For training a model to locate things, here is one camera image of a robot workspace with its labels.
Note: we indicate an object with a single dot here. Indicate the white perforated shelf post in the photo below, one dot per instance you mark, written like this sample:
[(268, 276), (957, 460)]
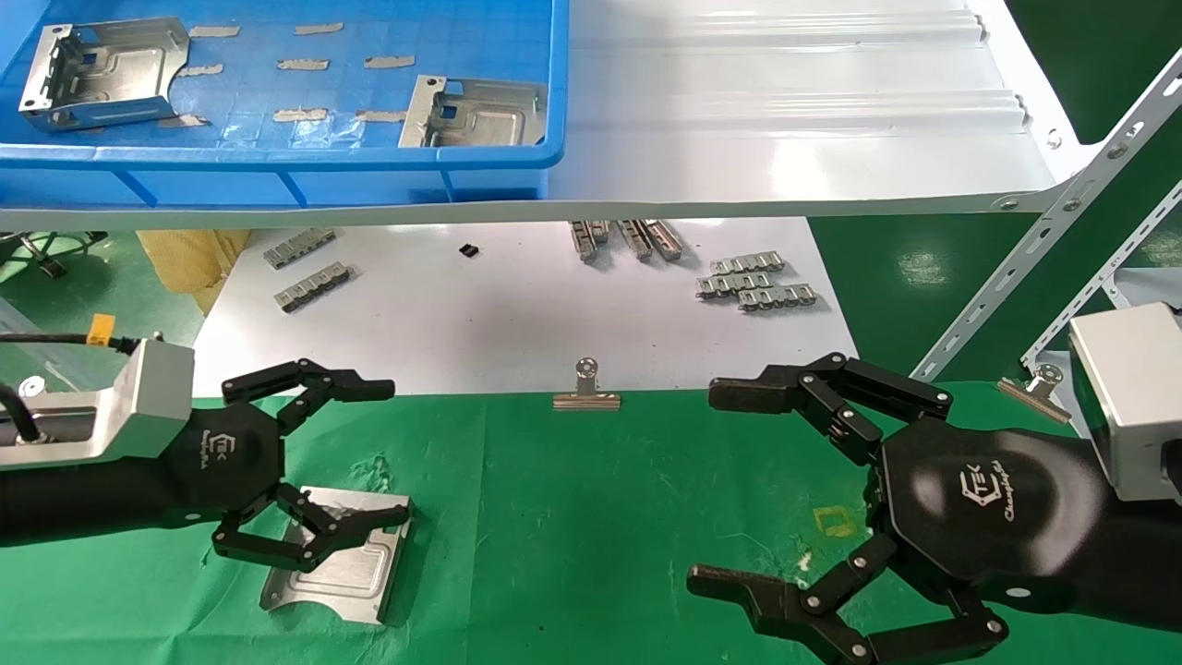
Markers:
[(1016, 266), (1099, 279)]

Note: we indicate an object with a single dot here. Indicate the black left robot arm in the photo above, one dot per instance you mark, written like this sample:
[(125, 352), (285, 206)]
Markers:
[(92, 503)]

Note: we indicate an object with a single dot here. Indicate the silver binder clip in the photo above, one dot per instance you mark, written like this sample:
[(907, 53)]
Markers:
[(586, 400), (1034, 397)]

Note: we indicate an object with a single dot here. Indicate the white flat board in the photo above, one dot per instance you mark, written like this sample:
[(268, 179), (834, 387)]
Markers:
[(462, 323)]

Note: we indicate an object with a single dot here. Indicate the green table cloth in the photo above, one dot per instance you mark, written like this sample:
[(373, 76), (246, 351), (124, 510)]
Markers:
[(572, 517)]

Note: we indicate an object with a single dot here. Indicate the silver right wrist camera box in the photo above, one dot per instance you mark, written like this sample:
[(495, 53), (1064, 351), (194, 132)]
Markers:
[(1127, 388)]

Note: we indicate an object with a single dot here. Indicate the black round swivel stool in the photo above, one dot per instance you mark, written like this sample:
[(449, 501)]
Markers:
[(42, 259)]

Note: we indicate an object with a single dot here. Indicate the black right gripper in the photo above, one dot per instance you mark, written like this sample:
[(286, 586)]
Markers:
[(988, 508)]

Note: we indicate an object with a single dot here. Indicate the grey metal link strip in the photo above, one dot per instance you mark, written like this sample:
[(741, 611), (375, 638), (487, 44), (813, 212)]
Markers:
[(312, 287), (584, 240), (734, 284), (300, 247), (748, 263), (665, 240), (776, 296), (635, 240)]

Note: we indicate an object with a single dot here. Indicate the silver sheet metal bracket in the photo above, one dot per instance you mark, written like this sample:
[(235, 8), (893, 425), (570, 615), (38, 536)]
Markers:
[(489, 120), (360, 573), (120, 69)]

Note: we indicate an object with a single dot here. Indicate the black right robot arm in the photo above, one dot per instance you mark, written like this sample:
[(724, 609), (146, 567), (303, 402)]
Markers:
[(1154, 554)]

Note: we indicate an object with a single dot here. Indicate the grey tape strip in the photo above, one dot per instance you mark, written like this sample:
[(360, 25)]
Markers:
[(389, 62), (200, 70), (300, 114), (182, 120), (319, 29), (302, 65), (379, 116), (214, 31)]

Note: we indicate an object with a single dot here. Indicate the white metal shelf board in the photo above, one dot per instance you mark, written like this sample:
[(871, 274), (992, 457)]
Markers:
[(785, 139)]

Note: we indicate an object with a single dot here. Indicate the blue plastic bin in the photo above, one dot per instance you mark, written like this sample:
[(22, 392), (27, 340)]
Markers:
[(277, 175)]

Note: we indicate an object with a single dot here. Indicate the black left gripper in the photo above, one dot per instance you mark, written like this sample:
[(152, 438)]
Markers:
[(226, 466)]

